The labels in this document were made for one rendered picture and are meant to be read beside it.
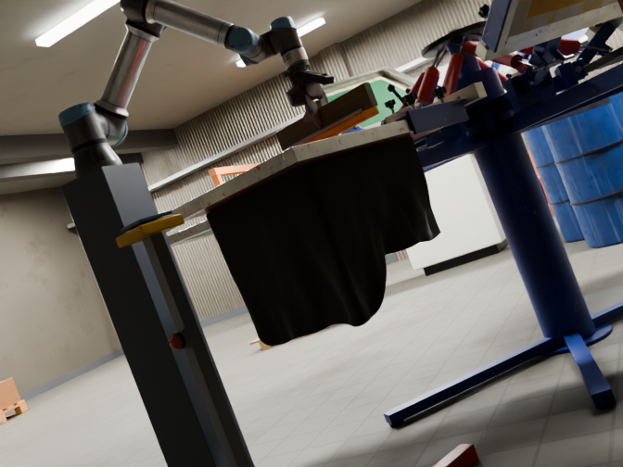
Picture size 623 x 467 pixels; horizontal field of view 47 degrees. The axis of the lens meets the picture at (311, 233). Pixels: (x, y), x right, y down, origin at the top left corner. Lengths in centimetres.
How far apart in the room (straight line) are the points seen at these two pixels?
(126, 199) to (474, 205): 484
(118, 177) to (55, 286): 1005
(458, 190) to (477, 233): 43
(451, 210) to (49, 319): 726
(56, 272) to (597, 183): 928
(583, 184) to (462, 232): 198
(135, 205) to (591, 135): 342
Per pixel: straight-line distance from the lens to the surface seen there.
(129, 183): 231
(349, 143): 183
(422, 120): 209
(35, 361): 1168
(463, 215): 678
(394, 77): 423
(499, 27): 227
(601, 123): 502
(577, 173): 510
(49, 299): 1214
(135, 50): 245
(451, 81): 274
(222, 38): 220
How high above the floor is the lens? 78
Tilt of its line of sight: level
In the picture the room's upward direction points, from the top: 21 degrees counter-clockwise
